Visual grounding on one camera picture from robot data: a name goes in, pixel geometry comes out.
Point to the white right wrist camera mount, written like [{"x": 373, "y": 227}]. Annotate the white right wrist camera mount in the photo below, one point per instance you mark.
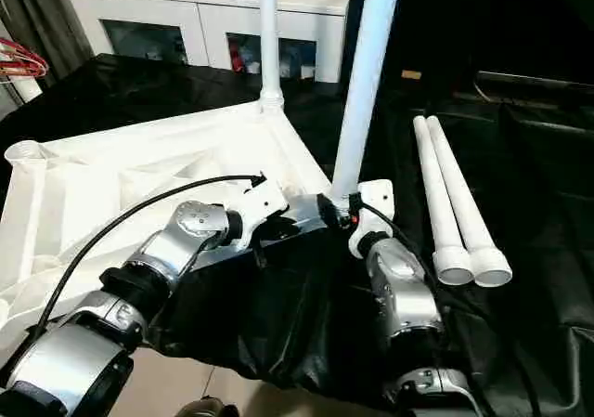
[{"x": 376, "y": 194}]

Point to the black flat bar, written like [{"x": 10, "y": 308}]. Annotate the black flat bar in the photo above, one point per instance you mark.
[{"x": 533, "y": 79}]

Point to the white cabinet with glass doors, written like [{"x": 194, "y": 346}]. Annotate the white cabinet with glass doors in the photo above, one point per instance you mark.
[{"x": 199, "y": 3}]

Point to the white plastic table top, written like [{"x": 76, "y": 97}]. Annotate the white plastic table top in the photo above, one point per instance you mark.
[{"x": 116, "y": 166}]

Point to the white plastic table leg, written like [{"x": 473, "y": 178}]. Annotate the white plastic table leg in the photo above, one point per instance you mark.
[
  {"x": 459, "y": 194},
  {"x": 269, "y": 31},
  {"x": 434, "y": 194},
  {"x": 366, "y": 87}
]

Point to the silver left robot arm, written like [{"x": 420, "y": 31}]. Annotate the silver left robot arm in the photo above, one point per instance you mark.
[{"x": 176, "y": 245}]

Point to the red clothes hangers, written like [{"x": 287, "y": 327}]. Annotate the red clothes hangers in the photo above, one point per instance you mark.
[{"x": 23, "y": 61}]

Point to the white post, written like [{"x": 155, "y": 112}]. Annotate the white post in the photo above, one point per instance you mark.
[{"x": 27, "y": 91}]

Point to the black shiny mat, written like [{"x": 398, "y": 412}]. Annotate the black shiny mat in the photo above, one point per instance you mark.
[{"x": 301, "y": 305}]

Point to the grey robot foot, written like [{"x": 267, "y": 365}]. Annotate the grey robot foot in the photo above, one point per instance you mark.
[{"x": 209, "y": 408}]

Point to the black cabinet with gold label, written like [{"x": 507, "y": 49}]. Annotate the black cabinet with gold label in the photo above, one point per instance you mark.
[{"x": 487, "y": 17}]

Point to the grey curtain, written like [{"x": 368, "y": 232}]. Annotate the grey curtain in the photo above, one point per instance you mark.
[{"x": 46, "y": 17}]

